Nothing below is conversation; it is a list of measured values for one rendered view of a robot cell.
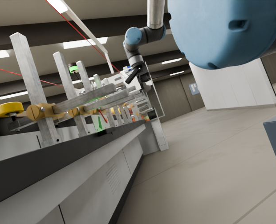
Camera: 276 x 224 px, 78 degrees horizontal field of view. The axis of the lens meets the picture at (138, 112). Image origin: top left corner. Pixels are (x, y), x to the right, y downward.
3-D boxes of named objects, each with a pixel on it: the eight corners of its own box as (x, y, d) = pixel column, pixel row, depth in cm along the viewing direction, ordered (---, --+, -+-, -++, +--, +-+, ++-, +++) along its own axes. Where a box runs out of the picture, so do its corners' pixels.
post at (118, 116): (123, 126, 159) (107, 78, 162) (123, 126, 156) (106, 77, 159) (120, 126, 160) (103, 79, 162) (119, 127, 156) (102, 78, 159)
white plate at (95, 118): (111, 128, 118) (106, 114, 118) (97, 132, 92) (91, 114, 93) (110, 128, 118) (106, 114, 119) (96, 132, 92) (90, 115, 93)
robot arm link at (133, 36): (142, 22, 94) (140, 34, 106) (122, 28, 92) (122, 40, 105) (148, 38, 93) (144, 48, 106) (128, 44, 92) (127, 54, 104)
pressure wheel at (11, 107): (28, 130, 71) (20, 105, 72) (30, 127, 65) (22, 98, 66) (5, 137, 66) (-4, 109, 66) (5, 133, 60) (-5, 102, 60)
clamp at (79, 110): (91, 113, 93) (88, 105, 93) (79, 113, 79) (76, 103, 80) (81, 117, 94) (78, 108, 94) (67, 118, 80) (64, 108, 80)
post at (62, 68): (92, 141, 85) (62, 52, 88) (89, 142, 81) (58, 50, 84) (86, 143, 85) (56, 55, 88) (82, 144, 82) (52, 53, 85)
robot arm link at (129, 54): (121, 38, 105) (122, 46, 115) (128, 57, 104) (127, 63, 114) (136, 34, 106) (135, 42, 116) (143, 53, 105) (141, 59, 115)
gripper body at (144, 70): (150, 78, 105) (144, 60, 105) (137, 83, 106) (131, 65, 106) (151, 80, 112) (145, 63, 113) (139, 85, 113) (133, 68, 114)
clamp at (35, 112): (66, 115, 68) (62, 103, 68) (42, 116, 55) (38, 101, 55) (53, 121, 69) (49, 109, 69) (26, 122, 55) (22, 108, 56)
